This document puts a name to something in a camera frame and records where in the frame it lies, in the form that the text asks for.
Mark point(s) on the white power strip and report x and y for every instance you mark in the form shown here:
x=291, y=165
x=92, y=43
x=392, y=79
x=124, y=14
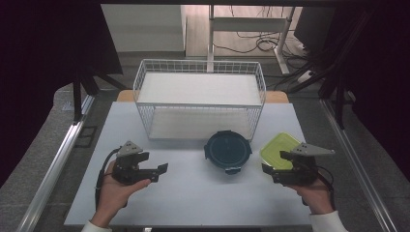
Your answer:
x=305, y=76

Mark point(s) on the person's right hand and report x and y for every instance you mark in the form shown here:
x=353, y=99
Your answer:
x=314, y=196

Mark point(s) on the aluminium rail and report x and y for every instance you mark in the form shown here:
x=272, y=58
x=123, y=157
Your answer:
x=51, y=174
x=357, y=167

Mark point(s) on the green rectangular lidded container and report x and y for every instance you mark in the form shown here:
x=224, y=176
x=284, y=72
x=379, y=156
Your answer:
x=278, y=151

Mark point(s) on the wooden board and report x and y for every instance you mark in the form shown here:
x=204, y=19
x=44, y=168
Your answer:
x=124, y=96

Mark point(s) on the person's left hand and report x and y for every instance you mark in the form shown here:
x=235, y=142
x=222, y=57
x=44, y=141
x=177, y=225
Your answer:
x=112, y=193

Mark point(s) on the black tripod stand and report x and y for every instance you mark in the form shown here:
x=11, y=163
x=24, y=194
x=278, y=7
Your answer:
x=77, y=96
x=338, y=103

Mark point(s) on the white metal desk frame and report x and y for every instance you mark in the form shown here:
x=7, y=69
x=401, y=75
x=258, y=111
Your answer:
x=248, y=24

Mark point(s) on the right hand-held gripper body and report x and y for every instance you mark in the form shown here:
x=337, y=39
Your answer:
x=301, y=170

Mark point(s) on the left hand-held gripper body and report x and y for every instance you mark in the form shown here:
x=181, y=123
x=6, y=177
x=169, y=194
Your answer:
x=127, y=167

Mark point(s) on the round dark blue lidded container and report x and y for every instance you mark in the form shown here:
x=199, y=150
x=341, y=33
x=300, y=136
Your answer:
x=228, y=152

